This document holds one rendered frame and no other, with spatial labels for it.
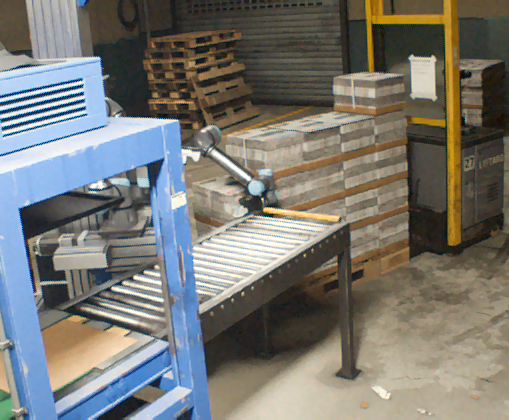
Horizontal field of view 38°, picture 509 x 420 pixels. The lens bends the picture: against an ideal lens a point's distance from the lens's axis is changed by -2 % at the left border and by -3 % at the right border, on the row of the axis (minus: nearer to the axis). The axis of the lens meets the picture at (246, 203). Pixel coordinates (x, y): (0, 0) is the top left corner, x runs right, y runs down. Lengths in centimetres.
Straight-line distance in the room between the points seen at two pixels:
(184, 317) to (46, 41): 194
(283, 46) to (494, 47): 341
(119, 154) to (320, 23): 980
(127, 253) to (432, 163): 251
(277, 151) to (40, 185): 257
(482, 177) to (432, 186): 36
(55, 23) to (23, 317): 219
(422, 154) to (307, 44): 664
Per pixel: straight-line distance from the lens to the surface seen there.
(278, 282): 310
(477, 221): 555
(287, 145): 431
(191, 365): 240
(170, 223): 222
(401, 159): 501
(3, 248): 181
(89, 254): 370
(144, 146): 210
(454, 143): 511
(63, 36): 383
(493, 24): 1068
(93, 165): 197
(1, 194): 179
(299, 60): 1198
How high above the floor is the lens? 191
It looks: 16 degrees down
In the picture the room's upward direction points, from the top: 5 degrees counter-clockwise
